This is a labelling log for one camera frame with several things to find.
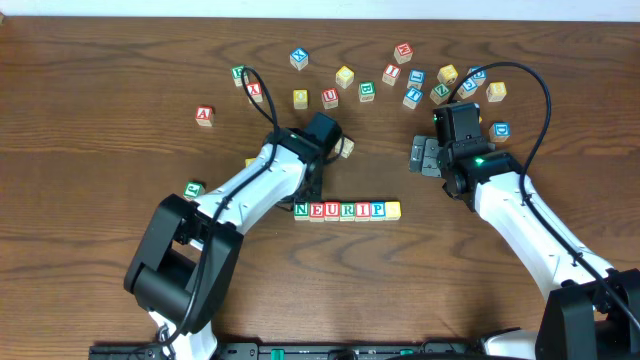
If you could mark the blue P block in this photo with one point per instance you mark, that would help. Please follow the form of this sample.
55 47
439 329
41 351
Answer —
377 211

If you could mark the red H block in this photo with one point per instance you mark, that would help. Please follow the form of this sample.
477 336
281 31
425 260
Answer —
403 53

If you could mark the green F block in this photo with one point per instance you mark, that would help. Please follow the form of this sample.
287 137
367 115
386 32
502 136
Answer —
240 76

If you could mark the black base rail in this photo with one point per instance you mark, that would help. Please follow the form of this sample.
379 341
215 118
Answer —
253 351

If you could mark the green Z block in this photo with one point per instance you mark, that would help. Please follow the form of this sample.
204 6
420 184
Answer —
440 93

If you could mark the yellow block top centre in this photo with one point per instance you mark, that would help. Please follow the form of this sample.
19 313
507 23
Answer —
345 77

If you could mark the red u block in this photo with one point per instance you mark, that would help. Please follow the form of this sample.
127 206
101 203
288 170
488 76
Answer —
330 98
332 211

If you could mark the blue D block upper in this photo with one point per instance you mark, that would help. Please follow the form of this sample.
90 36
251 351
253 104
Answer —
479 77

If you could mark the blue d block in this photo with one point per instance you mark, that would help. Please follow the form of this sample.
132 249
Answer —
499 132
479 77

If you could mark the yellow block top right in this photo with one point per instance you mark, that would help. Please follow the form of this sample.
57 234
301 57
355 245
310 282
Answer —
447 75

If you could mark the red A block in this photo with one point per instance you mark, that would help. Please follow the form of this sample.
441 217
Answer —
204 116

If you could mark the yellow block centre left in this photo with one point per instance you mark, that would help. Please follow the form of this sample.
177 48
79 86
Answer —
300 99

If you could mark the green B block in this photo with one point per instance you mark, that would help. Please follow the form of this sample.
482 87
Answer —
366 91

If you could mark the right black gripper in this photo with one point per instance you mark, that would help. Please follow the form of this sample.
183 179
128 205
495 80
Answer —
427 157

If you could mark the blue 5 block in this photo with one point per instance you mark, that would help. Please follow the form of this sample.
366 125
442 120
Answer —
467 88

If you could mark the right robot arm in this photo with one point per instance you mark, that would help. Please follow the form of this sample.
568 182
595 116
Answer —
592 309

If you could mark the blue D block lower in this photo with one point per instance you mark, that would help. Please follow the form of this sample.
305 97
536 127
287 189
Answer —
499 132

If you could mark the red i block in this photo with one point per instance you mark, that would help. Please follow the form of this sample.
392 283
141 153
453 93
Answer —
391 74
362 211

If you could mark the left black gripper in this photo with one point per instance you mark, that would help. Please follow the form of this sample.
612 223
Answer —
314 185

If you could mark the blue X block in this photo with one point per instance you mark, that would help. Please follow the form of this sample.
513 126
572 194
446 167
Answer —
299 59

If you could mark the green N block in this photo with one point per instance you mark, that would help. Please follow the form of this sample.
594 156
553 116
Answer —
301 211

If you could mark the yellow S block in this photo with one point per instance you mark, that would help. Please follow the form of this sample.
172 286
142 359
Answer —
393 210

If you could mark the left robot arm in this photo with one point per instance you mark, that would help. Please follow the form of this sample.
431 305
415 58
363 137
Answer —
182 268

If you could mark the yellow B block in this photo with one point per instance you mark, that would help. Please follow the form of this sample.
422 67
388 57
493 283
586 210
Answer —
496 91

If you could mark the plain K block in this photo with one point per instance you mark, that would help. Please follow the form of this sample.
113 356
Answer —
344 147

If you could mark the blue L block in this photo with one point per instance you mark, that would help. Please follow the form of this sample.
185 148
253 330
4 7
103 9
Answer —
416 78

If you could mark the blue T block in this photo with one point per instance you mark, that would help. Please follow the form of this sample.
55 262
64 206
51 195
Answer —
412 97

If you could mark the green J block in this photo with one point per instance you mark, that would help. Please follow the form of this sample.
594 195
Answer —
193 189

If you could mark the red E block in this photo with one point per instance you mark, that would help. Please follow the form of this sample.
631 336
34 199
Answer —
317 212

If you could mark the green R block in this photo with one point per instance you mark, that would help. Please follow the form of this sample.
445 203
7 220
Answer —
347 211

